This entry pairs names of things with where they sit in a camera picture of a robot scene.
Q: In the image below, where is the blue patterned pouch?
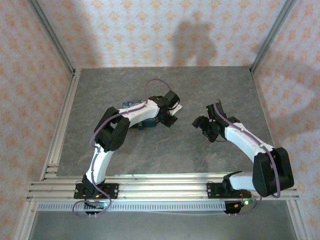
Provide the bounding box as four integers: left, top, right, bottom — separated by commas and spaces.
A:
121, 99, 161, 131

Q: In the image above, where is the black controller board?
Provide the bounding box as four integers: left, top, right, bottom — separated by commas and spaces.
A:
84, 199, 111, 218
223, 197, 257, 217

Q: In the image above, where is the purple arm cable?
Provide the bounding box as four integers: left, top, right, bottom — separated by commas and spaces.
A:
72, 78, 174, 220
213, 99, 280, 217

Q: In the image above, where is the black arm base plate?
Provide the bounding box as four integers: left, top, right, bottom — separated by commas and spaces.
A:
206, 182, 253, 200
74, 183, 120, 200

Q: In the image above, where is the aluminium cross rail beam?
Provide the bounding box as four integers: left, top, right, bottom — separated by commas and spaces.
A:
26, 171, 301, 202

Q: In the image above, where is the white slotted cable duct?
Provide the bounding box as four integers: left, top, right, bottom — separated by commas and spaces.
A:
37, 201, 227, 213

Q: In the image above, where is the aluminium side rail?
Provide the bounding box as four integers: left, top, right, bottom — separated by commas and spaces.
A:
39, 69, 82, 181

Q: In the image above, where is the aluminium frame post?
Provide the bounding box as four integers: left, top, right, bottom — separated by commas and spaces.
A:
27, 0, 76, 74
249, 0, 300, 73

